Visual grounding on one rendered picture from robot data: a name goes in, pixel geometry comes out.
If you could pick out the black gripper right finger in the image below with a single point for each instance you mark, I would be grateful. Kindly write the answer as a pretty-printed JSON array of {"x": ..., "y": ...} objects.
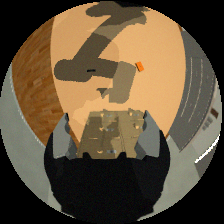
[{"x": 152, "y": 148}]

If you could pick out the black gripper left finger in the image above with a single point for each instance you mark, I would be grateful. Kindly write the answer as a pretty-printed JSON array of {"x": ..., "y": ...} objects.
[{"x": 59, "y": 149}]

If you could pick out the small orange block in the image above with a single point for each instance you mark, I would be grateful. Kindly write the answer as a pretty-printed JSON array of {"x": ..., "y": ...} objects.
[{"x": 139, "y": 66}]

